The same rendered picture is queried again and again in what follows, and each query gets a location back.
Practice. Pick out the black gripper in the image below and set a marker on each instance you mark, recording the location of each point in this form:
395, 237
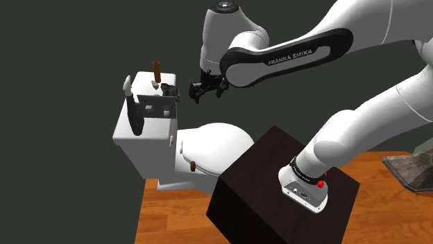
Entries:
209, 79

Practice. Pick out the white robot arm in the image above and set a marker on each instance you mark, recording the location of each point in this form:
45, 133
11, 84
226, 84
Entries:
351, 135

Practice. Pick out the dark grey rough lump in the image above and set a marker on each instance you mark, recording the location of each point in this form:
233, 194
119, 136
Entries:
170, 90

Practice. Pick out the grey box with square holes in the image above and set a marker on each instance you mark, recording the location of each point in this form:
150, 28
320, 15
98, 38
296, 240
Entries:
156, 102

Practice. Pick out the small white cone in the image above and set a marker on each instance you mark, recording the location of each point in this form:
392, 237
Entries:
155, 84

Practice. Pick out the brown upright cylinder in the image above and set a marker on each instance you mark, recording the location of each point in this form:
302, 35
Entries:
156, 71

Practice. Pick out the white toilet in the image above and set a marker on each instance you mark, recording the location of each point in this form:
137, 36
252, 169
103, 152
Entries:
209, 148

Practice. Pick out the small brown cylinder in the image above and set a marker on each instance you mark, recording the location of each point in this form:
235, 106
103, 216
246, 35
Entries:
192, 166

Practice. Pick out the black brush with white tip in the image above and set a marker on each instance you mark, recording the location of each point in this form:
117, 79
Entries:
134, 115

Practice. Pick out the dark robot stand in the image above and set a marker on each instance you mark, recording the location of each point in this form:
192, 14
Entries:
257, 189

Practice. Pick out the grey brown stone slab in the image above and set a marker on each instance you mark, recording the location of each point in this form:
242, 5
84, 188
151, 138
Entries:
412, 169

